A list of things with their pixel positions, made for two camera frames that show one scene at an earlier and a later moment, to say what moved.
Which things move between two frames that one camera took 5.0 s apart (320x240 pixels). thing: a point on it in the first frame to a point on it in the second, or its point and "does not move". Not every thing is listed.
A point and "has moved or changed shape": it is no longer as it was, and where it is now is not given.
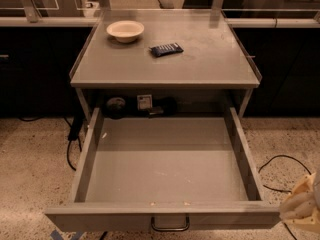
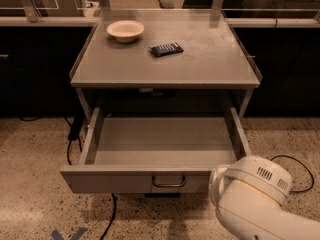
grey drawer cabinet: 212,77 does not move
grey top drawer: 164,173 has moved or changed shape
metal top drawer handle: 170,229 to 169,185
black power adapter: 75,128 does not move
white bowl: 125,31 does not move
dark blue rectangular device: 166,49 does not move
